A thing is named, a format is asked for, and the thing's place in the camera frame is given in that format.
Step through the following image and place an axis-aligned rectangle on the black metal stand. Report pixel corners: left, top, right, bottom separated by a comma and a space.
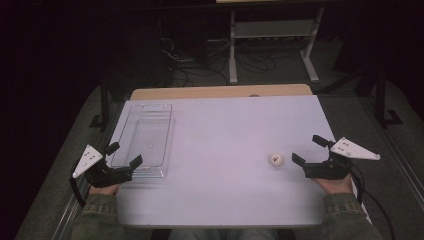
374, 66, 404, 128
89, 78, 113, 133

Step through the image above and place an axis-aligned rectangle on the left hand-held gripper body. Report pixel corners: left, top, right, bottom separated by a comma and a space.
72, 144, 134, 189

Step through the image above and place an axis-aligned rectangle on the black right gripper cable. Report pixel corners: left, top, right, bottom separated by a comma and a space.
346, 162, 396, 240

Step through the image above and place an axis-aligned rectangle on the white metal desk frame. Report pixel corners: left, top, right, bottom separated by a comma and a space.
228, 6, 325, 84

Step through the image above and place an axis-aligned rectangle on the tangle of floor cables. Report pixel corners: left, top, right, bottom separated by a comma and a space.
156, 36, 278, 87

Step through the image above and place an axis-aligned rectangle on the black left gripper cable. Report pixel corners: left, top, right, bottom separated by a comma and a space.
69, 159, 88, 208

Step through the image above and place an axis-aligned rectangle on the person's right hand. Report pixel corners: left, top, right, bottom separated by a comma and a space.
311, 173, 354, 196

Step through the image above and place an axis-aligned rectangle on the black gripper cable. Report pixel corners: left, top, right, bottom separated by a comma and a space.
69, 159, 88, 208
346, 162, 396, 240

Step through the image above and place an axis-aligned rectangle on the clear plastic tray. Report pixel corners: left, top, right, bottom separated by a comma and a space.
109, 103, 177, 179

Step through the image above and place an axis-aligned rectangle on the white ball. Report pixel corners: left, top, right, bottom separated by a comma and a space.
269, 153, 285, 168

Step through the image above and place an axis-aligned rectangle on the wooden table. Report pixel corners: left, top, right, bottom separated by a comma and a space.
129, 83, 313, 101

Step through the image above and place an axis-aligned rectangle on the person's left hand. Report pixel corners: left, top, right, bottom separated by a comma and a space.
88, 183, 121, 197

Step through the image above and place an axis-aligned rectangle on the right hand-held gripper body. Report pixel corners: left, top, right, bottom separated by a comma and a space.
303, 136, 381, 181

